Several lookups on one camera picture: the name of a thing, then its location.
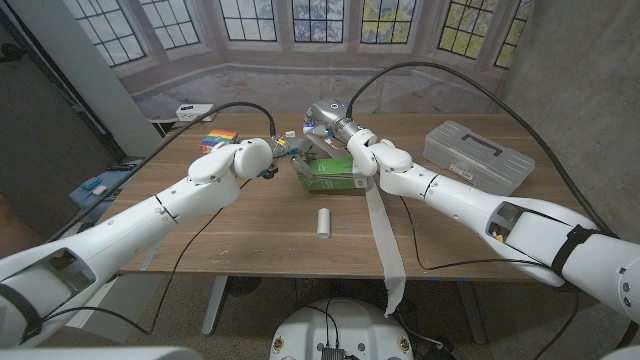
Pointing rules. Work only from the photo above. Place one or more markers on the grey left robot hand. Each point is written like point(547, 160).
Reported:
point(297, 150)

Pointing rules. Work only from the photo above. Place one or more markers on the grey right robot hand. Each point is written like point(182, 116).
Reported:
point(330, 117)

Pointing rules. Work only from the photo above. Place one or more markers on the green cardboard package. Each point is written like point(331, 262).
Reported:
point(332, 175)

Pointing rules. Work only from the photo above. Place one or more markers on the white bandage strip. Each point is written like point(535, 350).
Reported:
point(385, 235)

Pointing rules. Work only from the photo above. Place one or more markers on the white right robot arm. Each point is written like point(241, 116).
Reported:
point(475, 200)

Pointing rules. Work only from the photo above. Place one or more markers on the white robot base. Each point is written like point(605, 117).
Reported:
point(340, 330)

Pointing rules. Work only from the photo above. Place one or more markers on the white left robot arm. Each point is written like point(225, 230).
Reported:
point(150, 220)

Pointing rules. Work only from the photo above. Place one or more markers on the white bandage roll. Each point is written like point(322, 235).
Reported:
point(323, 222)

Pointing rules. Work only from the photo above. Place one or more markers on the grey clamshell container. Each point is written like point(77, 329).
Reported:
point(480, 155)

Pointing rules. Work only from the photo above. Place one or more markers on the printed window backdrop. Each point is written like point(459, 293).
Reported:
point(280, 85)

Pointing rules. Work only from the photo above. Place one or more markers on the colourful block print box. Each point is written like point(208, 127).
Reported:
point(219, 139)

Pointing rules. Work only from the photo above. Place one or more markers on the white power strip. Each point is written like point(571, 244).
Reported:
point(195, 112)

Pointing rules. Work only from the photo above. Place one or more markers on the grey table leg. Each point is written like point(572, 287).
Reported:
point(215, 305)
point(472, 310)

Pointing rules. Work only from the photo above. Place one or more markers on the black remote control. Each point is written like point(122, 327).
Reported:
point(121, 167)

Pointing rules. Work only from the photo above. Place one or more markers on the short grey tape line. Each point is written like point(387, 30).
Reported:
point(150, 255)

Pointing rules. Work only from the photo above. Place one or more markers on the blue mat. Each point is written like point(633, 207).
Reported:
point(117, 176)

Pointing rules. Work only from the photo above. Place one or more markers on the small white device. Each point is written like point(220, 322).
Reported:
point(99, 190)

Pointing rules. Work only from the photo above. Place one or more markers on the small blue device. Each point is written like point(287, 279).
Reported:
point(92, 184)

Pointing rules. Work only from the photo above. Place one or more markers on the white robot torso cover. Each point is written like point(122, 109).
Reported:
point(100, 355)

